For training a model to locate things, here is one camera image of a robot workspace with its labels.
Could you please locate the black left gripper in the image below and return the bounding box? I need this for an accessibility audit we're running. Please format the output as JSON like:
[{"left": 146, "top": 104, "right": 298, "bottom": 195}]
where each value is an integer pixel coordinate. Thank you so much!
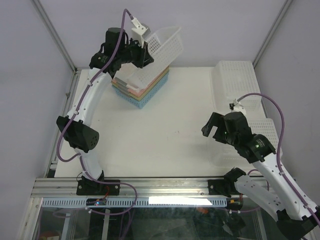
[{"left": 118, "top": 37, "right": 155, "bottom": 69}]

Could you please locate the white perforated basket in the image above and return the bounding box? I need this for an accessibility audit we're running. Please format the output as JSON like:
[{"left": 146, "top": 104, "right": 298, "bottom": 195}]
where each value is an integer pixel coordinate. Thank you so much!
[
  {"left": 210, "top": 60, "right": 260, "bottom": 112},
  {"left": 126, "top": 26, "right": 184, "bottom": 89},
  {"left": 212, "top": 117, "right": 279, "bottom": 168}
]

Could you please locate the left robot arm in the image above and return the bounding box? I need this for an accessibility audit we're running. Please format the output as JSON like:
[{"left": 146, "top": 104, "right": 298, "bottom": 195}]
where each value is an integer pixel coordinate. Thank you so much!
[{"left": 56, "top": 26, "right": 154, "bottom": 195}]

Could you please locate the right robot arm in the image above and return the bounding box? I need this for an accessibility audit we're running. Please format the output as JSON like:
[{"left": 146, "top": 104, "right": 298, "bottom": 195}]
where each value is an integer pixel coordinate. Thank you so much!
[{"left": 201, "top": 111, "right": 320, "bottom": 240}]

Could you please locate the blue basket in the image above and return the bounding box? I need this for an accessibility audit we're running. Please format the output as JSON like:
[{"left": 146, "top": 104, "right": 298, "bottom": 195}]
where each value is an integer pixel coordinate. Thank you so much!
[{"left": 112, "top": 72, "right": 170, "bottom": 109}]

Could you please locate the pink basket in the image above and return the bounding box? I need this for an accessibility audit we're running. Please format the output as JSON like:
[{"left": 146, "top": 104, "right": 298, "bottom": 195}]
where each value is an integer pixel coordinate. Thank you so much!
[{"left": 111, "top": 66, "right": 170, "bottom": 101}]

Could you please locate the yellow-green basket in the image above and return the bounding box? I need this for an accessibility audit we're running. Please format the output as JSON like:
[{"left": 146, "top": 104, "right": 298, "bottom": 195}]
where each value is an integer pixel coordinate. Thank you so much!
[{"left": 111, "top": 70, "right": 170, "bottom": 102}]

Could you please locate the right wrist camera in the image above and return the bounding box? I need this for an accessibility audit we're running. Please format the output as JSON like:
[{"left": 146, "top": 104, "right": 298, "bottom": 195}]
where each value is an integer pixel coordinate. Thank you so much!
[{"left": 229, "top": 99, "right": 247, "bottom": 115}]

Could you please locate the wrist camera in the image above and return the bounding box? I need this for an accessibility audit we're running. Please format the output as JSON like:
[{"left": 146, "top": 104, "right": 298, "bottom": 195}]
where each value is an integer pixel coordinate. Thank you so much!
[
  {"left": 229, "top": 99, "right": 247, "bottom": 115},
  {"left": 131, "top": 17, "right": 151, "bottom": 46}
]

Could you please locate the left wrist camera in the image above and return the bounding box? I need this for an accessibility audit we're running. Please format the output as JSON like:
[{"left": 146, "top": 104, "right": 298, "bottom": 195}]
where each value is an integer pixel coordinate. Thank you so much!
[{"left": 131, "top": 17, "right": 151, "bottom": 46}]

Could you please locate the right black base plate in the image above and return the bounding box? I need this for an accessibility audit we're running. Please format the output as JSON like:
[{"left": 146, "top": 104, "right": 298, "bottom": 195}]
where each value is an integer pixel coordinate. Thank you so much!
[{"left": 207, "top": 179, "right": 229, "bottom": 197}]

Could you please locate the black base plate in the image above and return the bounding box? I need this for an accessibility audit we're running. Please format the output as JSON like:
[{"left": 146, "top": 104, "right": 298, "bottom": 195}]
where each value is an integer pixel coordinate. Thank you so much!
[
  {"left": 207, "top": 179, "right": 229, "bottom": 197},
  {"left": 76, "top": 178, "right": 121, "bottom": 196}
]

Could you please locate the left aluminium frame post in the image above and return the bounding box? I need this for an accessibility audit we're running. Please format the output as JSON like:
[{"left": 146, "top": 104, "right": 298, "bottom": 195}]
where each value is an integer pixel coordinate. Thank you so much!
[{"left": 30, "top": 0, "right": 78, "bottom": 74}]

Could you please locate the aluminium frame post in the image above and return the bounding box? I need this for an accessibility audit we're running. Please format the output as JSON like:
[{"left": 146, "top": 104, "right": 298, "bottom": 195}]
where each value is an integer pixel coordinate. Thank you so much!
[
  {"left": 30, "top": 0, "right": 78, "bottom": 74},
  {"left": 252, "top": 0, "right": 295, "bottom": 69}
]

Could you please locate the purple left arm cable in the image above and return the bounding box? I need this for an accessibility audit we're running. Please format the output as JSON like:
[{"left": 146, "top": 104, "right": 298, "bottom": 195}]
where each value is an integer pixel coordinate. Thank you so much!
[{"left": 56, "top": 8, "right": 140, "bottom": 240}]

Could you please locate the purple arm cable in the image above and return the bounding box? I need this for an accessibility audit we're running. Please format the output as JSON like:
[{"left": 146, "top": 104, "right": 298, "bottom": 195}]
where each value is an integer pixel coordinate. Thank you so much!
[
  {"left": 56, "top": 8, "right": 140, "bottom": 240},
  {"left": 236, "top": 92, "right": 320, "bottom": 221}
]

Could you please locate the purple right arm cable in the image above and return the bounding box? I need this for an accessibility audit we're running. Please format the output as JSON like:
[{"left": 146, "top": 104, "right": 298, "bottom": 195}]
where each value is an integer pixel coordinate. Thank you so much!
[{"left": 236, "top": 92, "right": 320, "bottom": 221}]

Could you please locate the right aluminium frame post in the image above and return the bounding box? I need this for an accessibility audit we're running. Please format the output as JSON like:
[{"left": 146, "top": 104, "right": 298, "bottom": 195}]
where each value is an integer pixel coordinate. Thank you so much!
[{"left": 252, "top": 0, "right": 295, "bottom": 69}]

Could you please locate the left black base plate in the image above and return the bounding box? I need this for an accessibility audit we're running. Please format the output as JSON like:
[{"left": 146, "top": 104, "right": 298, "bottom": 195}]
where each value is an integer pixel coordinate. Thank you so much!
[{"left": 76, "top": 178, "right": 121, "bottom": 196}]

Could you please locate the aluminium mounting rail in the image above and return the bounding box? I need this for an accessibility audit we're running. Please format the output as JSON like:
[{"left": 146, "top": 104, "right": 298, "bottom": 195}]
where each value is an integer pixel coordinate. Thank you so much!
[{"left": 29, "top": 176, "right": 301, "bottom": 200}]

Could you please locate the grey slotted cable duct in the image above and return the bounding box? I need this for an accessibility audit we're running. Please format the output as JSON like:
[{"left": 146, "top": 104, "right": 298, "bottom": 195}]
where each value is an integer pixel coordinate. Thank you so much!
[{"left": 42, "top": 196, "right": 227, "bottom": 208}]

